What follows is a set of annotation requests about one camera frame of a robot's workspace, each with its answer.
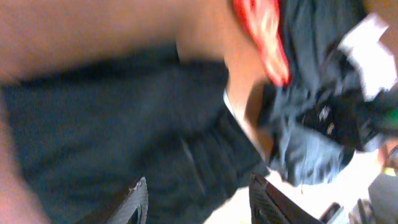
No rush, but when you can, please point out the red garment in pile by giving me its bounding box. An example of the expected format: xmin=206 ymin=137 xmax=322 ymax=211
xmin=233 ymin=0 xmax=290 ymax=86

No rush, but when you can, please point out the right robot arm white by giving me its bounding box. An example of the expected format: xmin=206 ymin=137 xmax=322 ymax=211
xmin=326 ymin=174 xmax=397 ymax=224

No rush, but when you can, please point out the white garment under pile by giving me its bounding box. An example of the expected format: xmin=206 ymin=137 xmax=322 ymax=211
xmin=338 ymin=13 xmax=397 ymax=101

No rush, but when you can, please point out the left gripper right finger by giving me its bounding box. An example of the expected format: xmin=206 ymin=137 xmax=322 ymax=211
xmin=249 ymin=173 xmax=322 ymax=224

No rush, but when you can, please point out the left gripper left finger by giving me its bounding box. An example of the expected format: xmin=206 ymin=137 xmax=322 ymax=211
xmin=76 ymin=176 xmax=149 ymax=224

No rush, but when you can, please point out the black garment white lettering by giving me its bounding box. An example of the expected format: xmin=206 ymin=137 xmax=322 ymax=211
xmin=258 ymin=0 xmax=397 ymax=186

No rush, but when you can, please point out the black shorts patterned waistband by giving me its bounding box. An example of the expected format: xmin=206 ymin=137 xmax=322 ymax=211
xmin=1 ymin=46 xmax=268 ymax=223

